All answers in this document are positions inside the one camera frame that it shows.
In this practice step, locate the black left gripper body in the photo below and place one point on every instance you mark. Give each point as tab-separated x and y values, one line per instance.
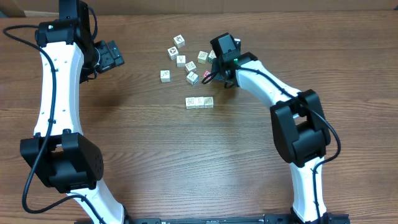
109	58

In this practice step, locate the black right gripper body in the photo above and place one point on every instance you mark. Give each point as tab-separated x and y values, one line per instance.
217	64

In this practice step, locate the pretzel picture block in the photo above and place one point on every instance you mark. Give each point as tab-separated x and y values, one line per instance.
208	102

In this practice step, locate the giraffe picture block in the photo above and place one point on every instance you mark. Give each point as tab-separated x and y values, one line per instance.
199	102

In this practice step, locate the line drawing wooden block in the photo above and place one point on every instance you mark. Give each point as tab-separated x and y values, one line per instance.
190	103

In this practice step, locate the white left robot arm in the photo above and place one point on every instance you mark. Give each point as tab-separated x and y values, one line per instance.
58	153

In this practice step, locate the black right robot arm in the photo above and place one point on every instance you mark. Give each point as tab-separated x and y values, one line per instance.
300	131

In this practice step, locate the lower red letter block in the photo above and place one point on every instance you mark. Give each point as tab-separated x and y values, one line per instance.
206	73

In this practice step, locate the dog picture green block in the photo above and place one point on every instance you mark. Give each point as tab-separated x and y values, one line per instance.
211	56

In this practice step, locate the turtle picture block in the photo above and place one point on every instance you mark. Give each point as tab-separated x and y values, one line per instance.
202	57

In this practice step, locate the blue sided picture block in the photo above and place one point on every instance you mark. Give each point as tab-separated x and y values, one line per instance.
192	78

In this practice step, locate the snail picture block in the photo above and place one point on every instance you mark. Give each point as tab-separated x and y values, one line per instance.
190	67

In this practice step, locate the ice cream picture block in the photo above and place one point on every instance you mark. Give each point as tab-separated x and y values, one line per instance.
181	61

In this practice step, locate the face picture block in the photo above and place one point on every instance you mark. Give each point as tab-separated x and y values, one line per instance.
179	41

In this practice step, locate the soccer ball picture block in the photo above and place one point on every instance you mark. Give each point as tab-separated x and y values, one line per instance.
173	52

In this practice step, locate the green sided picture block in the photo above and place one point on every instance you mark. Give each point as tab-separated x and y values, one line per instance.
165	76

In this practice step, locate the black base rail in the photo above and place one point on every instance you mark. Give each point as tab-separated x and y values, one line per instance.
266	219

